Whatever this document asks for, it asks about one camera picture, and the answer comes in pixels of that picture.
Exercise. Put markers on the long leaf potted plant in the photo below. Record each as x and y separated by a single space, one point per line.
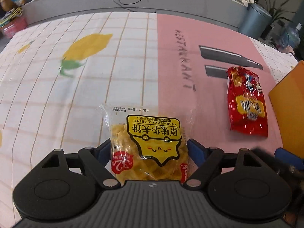
276 14

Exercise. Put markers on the yellow snack packet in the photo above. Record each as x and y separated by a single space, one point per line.
147 147

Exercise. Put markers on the clear water bottle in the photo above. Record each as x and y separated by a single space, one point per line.
291 36

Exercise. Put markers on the red snack packet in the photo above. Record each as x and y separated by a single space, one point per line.
247 104

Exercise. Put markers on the orange box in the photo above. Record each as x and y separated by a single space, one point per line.
292 99

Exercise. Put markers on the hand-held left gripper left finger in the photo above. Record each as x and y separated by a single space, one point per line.
104 153

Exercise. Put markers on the pink red box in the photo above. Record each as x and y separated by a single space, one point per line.
14 27

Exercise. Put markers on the pink place mat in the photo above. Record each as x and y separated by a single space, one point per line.
171 76

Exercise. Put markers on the colourful packets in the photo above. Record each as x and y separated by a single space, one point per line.
9 15

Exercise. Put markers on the lemon print tablecloth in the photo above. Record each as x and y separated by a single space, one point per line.
47 99

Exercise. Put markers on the grey blue trash bin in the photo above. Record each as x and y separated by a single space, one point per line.
254 21

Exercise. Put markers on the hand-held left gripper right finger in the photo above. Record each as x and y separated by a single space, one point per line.
197 150

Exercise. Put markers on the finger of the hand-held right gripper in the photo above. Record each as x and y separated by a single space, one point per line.
282 153

